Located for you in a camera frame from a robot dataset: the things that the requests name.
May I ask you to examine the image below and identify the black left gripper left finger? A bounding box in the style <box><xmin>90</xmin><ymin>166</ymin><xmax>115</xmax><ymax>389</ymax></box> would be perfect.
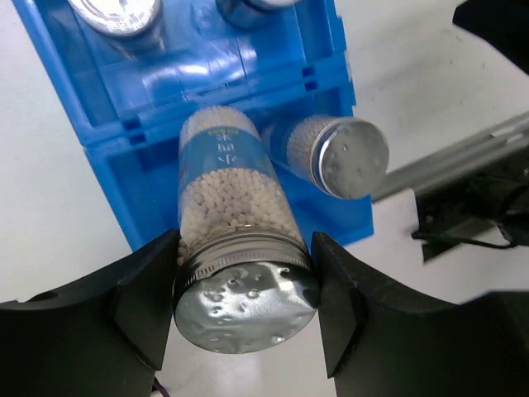
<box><xmin>1</xmin><ymin>231</ymin><xmax>179</xmax><ymax>396</ymax></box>

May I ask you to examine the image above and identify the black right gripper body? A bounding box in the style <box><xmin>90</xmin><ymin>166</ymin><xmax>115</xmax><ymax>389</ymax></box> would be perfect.
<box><xmin>452</xmin><ymin>0</ymin><xmax>528</xmax><ymax>74</ymax></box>

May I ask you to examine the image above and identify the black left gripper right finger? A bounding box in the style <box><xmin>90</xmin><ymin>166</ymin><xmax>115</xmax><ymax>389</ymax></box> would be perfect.
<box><xmin>311</xmin><ymin>232</ymin><xmax>528</xmax><ymax>396</ymax></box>

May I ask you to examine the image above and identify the silver lid bottle front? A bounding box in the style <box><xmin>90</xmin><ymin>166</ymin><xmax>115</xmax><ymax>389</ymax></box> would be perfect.
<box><xmin>174</xmin><ymin>106</ymin><xmax>320</xmax><ymax>354</ymax></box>

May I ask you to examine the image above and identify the silver lid bottle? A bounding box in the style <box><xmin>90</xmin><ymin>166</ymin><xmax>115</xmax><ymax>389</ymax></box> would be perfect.
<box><xmin>261</xmin><ymin>114</ymin><xmax>389</xmax><ymax>199</ymax></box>
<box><xmin>174</xmin><ymin>106</ymin><xmax>320</xmax><ymax>354</ymax></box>

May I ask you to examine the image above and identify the white lid jar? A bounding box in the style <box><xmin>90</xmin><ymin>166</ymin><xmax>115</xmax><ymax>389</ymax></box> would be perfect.
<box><xmin>216</xmin><ymin>0</ymin><xmax>298</xmax><ymax>29</ymax></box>
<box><xmin>69</xmin><ymin>0</ymin><xmax>164</xmax><ymax>52</ymax></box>

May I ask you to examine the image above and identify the white lid jar front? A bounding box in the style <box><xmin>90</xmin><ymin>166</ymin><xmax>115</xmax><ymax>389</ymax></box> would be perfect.
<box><xmin>69</xmin><ymin>0</ymin><xmax>164</xmax><ymax>52</ymax></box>

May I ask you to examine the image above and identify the blue bin middle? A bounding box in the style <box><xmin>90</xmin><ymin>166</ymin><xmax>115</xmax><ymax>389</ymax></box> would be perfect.
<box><xmin>12</xmin><ymin>0</ymin><xmax>357</xmax><ymax>146</ymax></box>

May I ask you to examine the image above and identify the aluminium frame rail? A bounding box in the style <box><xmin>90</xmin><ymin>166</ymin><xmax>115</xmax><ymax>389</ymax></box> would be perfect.
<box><xmin>371</xmin><ymin>112</ymin><xmax>528</xmax><ymax>203</ymax></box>

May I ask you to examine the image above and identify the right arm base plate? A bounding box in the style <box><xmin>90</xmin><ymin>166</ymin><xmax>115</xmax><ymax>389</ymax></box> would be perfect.
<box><xmin>411</xmin><ymin>149</ymin><xmax>528</xmax><ymax>262</ymax></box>

